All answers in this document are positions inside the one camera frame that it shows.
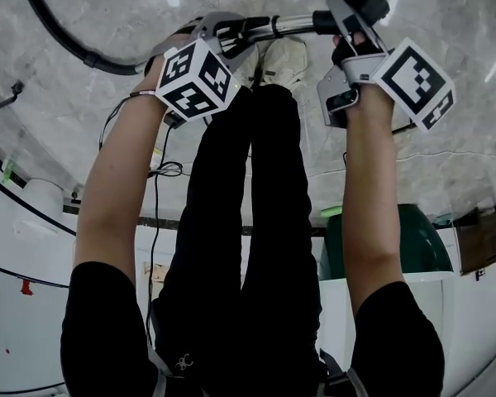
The white toilet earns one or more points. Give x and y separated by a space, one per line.
41 197

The black metal frame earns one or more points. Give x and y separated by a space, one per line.
15 87

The person's black trousers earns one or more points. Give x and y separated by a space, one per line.
215 221

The white shoe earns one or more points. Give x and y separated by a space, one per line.
248 66
283 60

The person's right hand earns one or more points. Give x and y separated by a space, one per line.
349 48

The person's left hand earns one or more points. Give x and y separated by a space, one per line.
175 41

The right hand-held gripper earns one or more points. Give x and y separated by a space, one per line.
413 81

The small green bottle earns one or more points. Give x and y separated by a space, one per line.
9 171

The shiny metal tool shaft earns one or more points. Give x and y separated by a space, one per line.
293 22

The red sticker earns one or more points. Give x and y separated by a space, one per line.
26 288

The green basin white rim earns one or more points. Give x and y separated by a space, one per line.
417 242

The person's right forearm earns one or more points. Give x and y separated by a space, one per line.
368 201

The person's left forearm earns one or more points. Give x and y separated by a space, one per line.
107 188

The person's black shirt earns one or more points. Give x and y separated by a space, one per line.
107 325

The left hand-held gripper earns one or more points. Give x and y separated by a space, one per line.
190 81

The white right shoe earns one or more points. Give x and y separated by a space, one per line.
283 60

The white left shoe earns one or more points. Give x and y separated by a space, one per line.
248 66

